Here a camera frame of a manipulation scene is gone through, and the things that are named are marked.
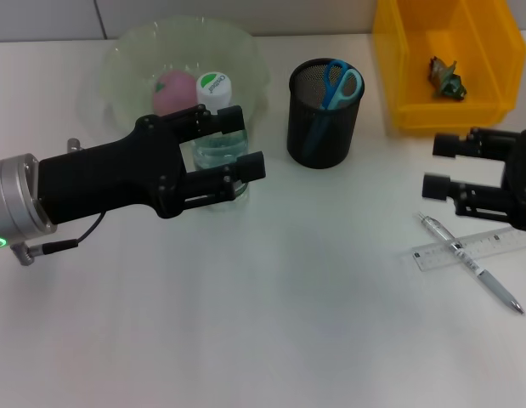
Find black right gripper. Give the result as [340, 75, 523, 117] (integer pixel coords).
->
[422, 127, 526, 233]

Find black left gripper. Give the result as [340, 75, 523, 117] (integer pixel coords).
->
[39, 105, 246, 224]

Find clear green-label water bottle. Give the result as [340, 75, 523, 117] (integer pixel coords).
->
[189, 71, 251, 213]

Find pink toy peach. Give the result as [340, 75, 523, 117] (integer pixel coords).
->
[152, 70, 200, 118]

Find green plastic wrapper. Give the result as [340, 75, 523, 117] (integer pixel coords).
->
[427, 55, 467, 102]

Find transparent plastic ruler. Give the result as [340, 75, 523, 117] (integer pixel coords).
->
[412, 224, 526, 273]

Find blue scissors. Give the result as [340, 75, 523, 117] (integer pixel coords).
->
[303, 59, 364, 158]

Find silver clear pen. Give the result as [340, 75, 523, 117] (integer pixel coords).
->
[415, 211, 526, 316]

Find black mesh pen holder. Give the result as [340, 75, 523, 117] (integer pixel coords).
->
[286, 58, 367, 170]

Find translucent green fruit plate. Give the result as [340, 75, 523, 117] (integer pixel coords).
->
[101, 15, 273, 156]

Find yellow plastic bin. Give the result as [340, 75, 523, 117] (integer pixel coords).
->
[371, 0, 526, 136]

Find left gripper connector cable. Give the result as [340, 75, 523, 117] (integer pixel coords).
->
[11, 212, 106, 265]

